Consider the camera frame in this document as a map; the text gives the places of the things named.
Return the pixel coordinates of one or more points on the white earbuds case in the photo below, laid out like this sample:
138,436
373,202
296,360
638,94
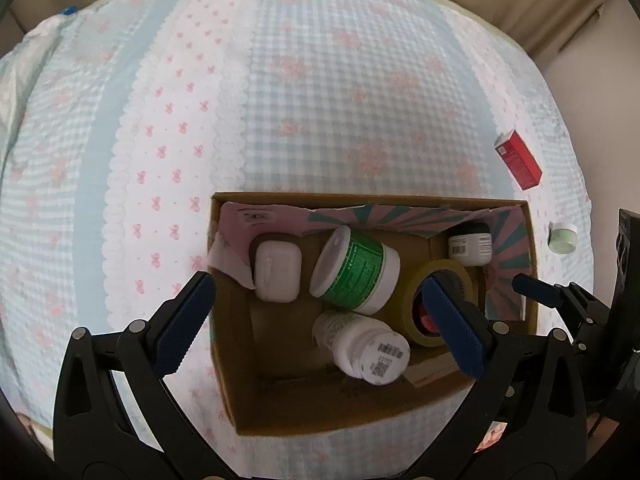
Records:
277,272

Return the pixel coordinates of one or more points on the yellow tape roll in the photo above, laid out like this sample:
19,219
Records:
410,305

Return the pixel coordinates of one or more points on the light blue duvet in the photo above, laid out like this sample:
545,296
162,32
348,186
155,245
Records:
20,85

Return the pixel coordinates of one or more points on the white pill bottle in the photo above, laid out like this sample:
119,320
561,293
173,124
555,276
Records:
360,345

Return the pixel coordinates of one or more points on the patterned cardboard box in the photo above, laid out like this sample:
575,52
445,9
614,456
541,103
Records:
270,400

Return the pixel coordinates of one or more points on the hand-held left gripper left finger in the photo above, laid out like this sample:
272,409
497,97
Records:
185,325

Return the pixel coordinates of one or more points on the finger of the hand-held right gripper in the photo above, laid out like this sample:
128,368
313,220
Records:
630,250
535,290

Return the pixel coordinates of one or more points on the red carton box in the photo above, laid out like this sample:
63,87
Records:
520,160

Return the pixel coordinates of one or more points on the pale green mattress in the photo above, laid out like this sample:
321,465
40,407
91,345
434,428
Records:
492,30

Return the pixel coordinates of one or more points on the small white jar black lid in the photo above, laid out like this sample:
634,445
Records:
470,250

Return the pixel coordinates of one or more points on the small pale green jar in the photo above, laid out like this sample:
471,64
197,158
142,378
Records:
561,240

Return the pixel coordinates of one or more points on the white jar with green label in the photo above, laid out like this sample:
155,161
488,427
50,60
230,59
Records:
355,270

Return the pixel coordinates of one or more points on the small blue object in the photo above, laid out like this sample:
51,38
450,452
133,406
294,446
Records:
67,10

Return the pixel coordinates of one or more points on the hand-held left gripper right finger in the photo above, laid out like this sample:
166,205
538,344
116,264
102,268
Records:
452,325

